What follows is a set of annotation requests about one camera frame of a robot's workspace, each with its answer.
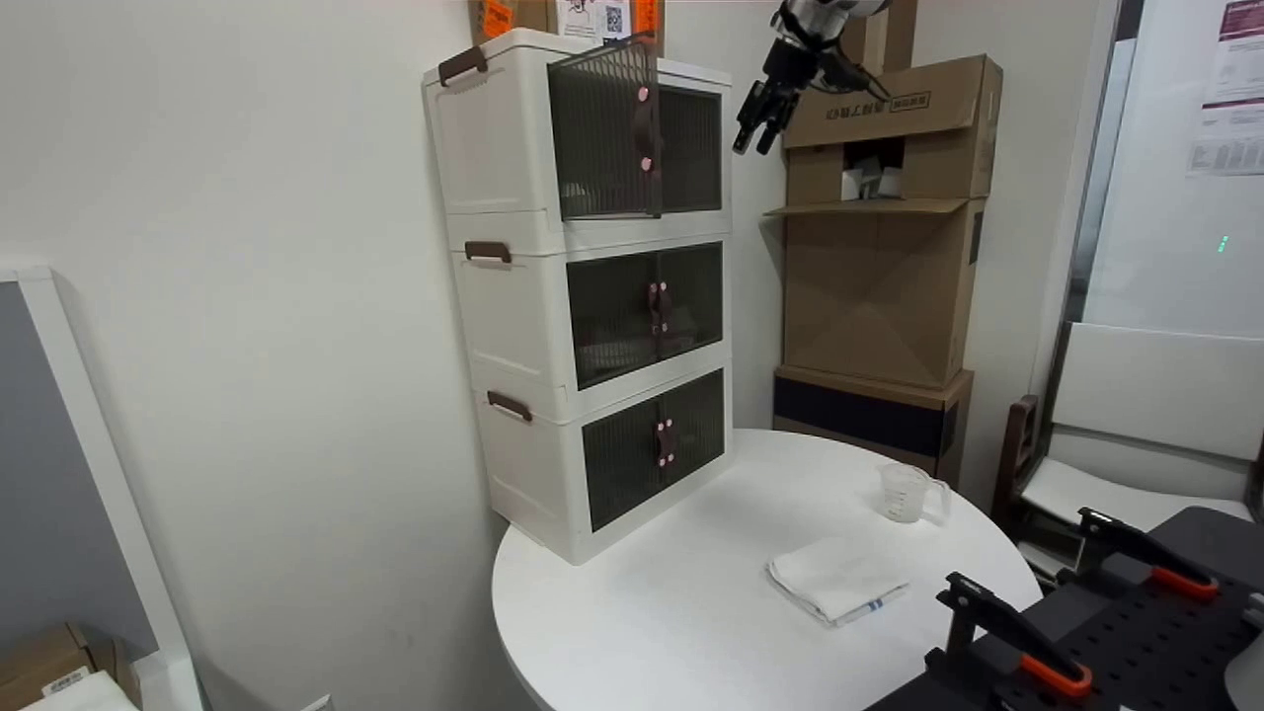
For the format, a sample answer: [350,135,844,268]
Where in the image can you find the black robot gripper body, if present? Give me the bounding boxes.
[762,0,887,102]

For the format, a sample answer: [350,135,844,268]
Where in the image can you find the smoked cabinet door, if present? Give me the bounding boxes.
[550,36,665,219]
[659,86,722,214]

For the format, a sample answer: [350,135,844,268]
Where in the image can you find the orange white box on cabinet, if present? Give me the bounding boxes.
[466,0,665,52]

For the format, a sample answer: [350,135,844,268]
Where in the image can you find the white stacked storage cabinet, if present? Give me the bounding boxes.
[421,27,732,559]

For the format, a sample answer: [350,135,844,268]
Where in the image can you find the middle smoked cabinet doors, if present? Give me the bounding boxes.
[566,239,722,388]

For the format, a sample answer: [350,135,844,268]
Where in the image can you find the smoked cabinet doors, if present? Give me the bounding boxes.
[566,239,722,388]
[580,371,726,530]

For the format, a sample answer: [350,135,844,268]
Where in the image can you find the bottom smoked cabinet doors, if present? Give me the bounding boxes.
[580,371,726,530]

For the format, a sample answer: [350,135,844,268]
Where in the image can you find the top tall cardboard box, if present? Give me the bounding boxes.
[841,0,917,76]

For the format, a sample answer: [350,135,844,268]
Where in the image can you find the upper brown cardboard box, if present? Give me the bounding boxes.
[783,55,1003,206]

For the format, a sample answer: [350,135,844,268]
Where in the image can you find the large brown cardboard box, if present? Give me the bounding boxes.
[783,197,984,388]

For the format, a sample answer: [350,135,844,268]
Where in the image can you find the black box under cardboard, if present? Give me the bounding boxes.
[772,371,973,480]

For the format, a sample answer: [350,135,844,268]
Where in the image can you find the white whiteboard panel right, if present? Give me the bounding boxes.
[1019,0,1264,530]

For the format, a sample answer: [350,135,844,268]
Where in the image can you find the folded white cloth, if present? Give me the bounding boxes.
[766,537,907,629]

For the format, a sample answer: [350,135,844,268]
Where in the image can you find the far black orange clamp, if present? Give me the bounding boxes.
[1074,506,1220,604]

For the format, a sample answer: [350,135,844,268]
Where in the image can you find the black orange clamp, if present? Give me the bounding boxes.
[925,573,1094,705]
[1074,506,1220,604]

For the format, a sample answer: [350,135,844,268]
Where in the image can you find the near black orange clamp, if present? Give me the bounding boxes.
[925,573,1094,705]

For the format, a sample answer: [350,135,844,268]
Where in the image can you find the white framed grey panel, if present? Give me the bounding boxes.
[0,265,206,711]

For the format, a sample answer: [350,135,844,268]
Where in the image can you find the cardboard box lower left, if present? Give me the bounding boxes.
[0,625,143,711]

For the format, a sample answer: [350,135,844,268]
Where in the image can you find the paper poster on wall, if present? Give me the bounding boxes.
[1190,0,1264,178]

